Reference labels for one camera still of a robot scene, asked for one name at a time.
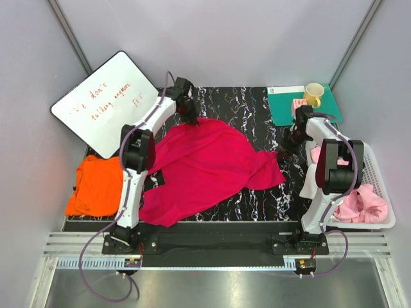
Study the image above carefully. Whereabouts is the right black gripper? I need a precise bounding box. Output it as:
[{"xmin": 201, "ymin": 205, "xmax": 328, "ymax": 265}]
[{"xmin": 275, "ymin": 128, "xmax": 311, "ymax": 160}]

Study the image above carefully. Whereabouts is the magenta t shirt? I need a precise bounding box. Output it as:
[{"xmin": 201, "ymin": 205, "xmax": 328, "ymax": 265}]
[{"xmin": 139, "ymin": 118, "xmax": 285, "ymax": 227}]

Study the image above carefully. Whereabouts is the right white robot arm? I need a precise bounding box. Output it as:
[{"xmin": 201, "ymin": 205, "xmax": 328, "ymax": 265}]
[{"xmin": 277, "ymin": 105, "xmax": 364, "ymax": 255}]

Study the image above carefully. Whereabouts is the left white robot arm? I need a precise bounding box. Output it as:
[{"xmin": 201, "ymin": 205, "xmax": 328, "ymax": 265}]
[{"xmin": 103, "ymin": 77, "xmax": 198, "ymax": 254}]

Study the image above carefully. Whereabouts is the pink cube block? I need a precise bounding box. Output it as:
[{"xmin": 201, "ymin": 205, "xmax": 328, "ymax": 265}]
[{"xmin": 291, "ymin": 98, "xmax": 307, "ymax": 114}]

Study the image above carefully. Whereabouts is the green cutting mat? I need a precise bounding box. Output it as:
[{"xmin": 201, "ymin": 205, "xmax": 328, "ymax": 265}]
[{"xmin": 267, "ymin": 84, "xmax": 342, "ymax": 126}]

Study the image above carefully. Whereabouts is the yellow mug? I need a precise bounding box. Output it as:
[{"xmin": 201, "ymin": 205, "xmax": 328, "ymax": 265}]
[{"xmin": 303, "ymin": 83, "xmax": 325, "ymax": 108}]

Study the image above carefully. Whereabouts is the white t shirt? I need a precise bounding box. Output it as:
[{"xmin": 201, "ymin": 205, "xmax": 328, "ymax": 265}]
[{"xmin": 299, "ymin": 163, "xmax": 318, "ymax": 200}]

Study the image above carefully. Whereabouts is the white board with red writing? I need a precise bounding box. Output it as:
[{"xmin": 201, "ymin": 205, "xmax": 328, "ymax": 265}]
[{"xmin": 50, "ymin": 51, "xmax": 159, "ymax": 159}]

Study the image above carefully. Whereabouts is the white plastic laundry basket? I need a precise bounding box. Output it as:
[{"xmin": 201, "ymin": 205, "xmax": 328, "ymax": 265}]
[{"xmin": 301, "ymin": 142, "xmax": 396, "ymax": 234}]

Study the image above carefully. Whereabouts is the pink t shirt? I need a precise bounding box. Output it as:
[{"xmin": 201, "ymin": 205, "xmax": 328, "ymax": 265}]
[{"xmin": 310, "ymin": 146, "xmax": 389, "ymax": 223}]

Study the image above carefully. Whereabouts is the orange folded t shirt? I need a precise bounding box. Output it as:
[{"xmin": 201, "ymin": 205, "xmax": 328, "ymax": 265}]
[{"xmin": 65, "ymin": 155, "xmax": 123, "ymax": 217}]

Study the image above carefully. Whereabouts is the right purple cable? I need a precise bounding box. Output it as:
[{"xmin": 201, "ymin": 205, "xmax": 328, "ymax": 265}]
[{"xmin": 298, "ymin": 111, "xmax": 359, "ymax": 278}]

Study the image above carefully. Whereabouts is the purple cable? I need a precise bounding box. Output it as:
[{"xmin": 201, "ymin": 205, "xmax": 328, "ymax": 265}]
[
  {"xmin": 298, "ymin": 111, "xmax": 359, "ymax": 278},
  {"xmin": 78, "ymin": 71, "xmax": 176, "ymax": 302}
]

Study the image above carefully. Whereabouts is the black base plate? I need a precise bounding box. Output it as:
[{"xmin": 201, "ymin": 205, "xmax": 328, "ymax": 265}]
[{"xmin": 102, "ymin": 221, "xmax": 329, "ymax": 256}]

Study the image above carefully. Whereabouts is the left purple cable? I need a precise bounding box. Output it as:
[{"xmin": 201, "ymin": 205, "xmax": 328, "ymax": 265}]
[{"xmin": 78, "ymin": 71, "xmax": 176, "ymax": 302}]

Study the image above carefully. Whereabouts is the aluminium rail frame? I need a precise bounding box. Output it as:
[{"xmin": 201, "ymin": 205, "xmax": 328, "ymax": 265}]
[{"xmin": 30, "ymin": 230, "xmax": 408, "ymax": 307}]

